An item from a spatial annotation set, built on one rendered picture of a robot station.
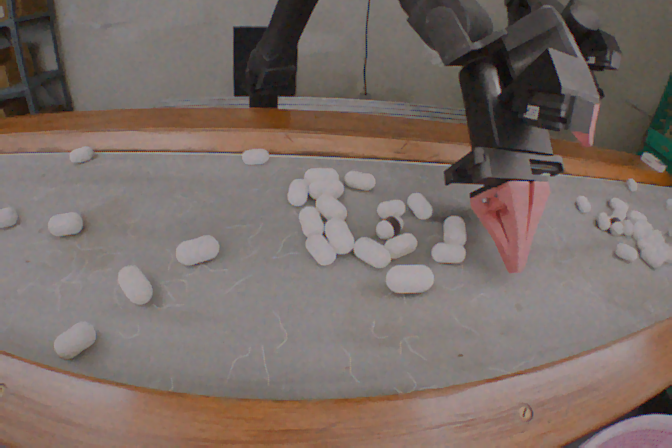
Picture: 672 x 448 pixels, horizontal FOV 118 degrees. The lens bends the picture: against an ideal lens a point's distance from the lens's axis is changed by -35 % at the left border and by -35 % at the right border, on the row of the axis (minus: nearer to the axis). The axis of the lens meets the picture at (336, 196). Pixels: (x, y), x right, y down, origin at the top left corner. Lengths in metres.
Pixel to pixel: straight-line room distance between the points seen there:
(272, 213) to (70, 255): 0.20
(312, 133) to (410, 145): 0.14
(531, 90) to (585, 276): 0.21
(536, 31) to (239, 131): 0.36
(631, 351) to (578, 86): 0.21
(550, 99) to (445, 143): 0.25
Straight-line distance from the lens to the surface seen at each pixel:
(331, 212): 0.28
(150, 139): 0.46
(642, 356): 0.31
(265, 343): 0.21
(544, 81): 0.25
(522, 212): 0.27
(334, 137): 0.41
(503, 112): 0.28
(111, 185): 0.40
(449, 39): 0.32
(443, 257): 0.27
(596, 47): 0.56
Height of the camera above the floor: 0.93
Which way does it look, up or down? 35 degrees down
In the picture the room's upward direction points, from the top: 7 degrees clockwise
